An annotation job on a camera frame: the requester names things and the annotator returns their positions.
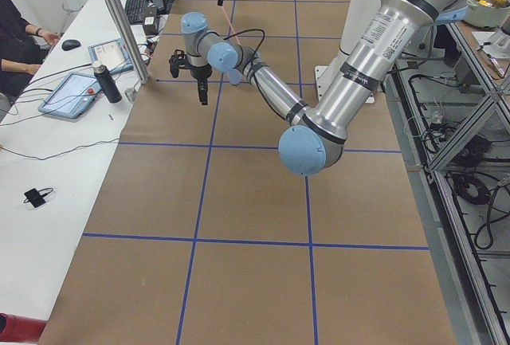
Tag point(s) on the black keyboard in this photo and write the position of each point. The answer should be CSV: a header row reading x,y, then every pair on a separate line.
x,y
134,10

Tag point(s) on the black power adapter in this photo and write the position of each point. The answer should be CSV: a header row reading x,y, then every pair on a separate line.
x,y
151,25

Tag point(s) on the pink chopstick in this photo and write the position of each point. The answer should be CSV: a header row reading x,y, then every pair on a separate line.
x,y
232,32

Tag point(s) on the aluminium frame post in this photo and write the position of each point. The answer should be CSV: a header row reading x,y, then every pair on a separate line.
x,y
120,19

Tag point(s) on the blue cup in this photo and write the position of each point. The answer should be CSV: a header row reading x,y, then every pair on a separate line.
x,y
234,77

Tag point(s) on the steel bowl with fruit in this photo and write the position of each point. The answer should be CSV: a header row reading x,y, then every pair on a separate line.
x,y
486,14

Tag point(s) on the small black device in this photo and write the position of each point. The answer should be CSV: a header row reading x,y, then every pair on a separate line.
x,y
36,197

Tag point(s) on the person in black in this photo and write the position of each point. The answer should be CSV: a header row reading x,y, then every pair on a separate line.
x,y
21,56

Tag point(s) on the near teach pendant tablet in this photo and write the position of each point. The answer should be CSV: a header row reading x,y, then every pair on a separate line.
x,y
72,97

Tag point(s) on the far teach pendant tablet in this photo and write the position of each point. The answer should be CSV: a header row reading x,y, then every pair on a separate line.
x,y
113,54

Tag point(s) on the teach pendant tablet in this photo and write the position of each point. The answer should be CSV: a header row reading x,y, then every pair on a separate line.
x,y
113,54
72,97

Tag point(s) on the black water bottle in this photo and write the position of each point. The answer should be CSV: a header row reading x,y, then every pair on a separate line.
x,y
106,82

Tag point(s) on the black computer mouse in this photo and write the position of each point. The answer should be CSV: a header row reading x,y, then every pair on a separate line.
x,y
70,44

